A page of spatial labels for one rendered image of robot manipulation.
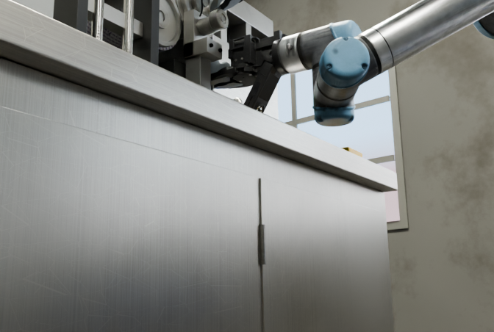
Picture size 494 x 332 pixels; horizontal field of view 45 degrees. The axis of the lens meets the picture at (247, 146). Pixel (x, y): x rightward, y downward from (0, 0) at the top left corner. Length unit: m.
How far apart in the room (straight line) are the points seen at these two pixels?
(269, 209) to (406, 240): 2.83
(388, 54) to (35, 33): 0.60
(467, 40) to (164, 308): 3.22
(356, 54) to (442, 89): 2.76
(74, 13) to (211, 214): 0.32
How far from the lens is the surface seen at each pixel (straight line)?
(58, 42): 0.57
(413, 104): 3.76
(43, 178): 0.56
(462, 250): 3.51
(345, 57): 0.95
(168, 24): 1.19
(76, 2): 0.83
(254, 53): 1.21
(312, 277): 0.97
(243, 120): 0.78
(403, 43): 1.00
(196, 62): 1.17
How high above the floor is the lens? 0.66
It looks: 14 degrees up
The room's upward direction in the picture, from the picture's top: 1 degrees counter-clockwise
